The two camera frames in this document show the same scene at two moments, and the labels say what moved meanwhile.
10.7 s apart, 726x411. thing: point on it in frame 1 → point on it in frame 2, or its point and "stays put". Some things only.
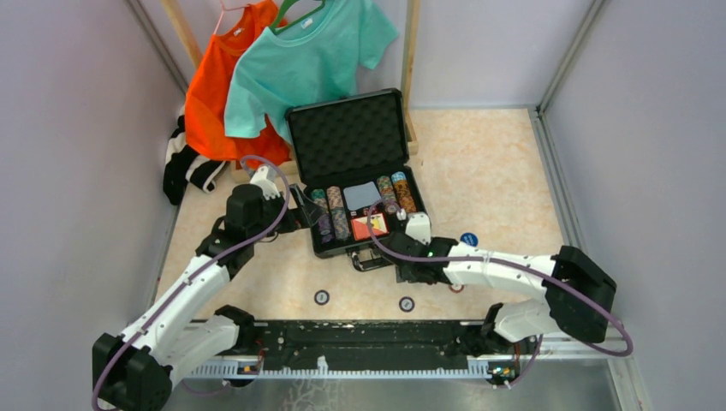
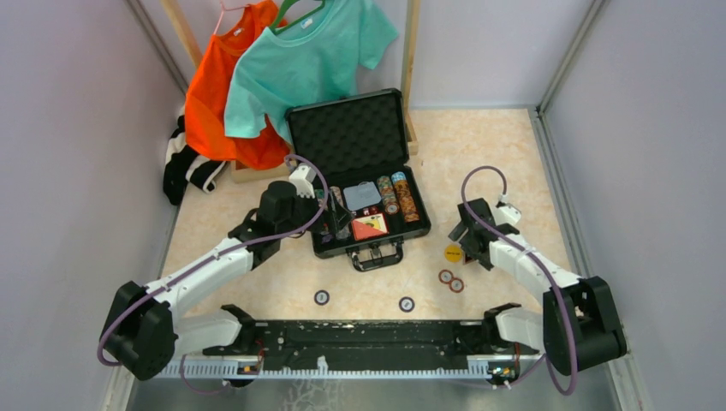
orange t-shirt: [206, 99] stays put
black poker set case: [352, 157] stays put
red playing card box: [360, 228] stays put
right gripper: [404, 274] → [455, 235]
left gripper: [306, 214] → [334, 220]
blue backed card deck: [361, 195] stays put
